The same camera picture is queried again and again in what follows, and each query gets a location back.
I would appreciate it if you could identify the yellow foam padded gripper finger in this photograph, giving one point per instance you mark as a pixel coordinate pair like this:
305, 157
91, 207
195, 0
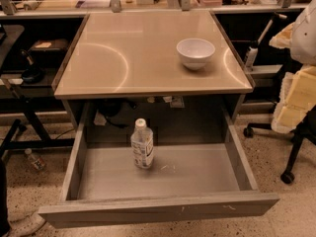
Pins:
297, 96

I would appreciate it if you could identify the clear plastic bottle white cap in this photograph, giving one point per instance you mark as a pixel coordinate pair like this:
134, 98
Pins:
142, 144

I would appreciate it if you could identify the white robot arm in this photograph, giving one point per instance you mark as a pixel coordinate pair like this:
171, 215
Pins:
299, 37

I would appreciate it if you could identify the white spray bottle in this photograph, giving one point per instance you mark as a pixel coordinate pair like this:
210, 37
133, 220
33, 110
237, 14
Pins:
251, 54

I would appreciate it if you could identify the grey cabinet with counter top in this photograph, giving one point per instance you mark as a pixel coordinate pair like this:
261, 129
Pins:
125, 60

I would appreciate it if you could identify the open grey wooden drawer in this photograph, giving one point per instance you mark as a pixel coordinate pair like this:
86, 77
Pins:
200, 171

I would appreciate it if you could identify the small bottle on floor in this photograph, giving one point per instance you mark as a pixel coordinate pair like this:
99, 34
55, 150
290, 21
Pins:
35, 159

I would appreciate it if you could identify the white ceramic bowl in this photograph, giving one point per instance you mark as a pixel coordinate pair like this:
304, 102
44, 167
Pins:
195, 53

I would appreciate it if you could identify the black box with label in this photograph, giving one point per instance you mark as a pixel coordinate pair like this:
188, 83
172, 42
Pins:
50, 45

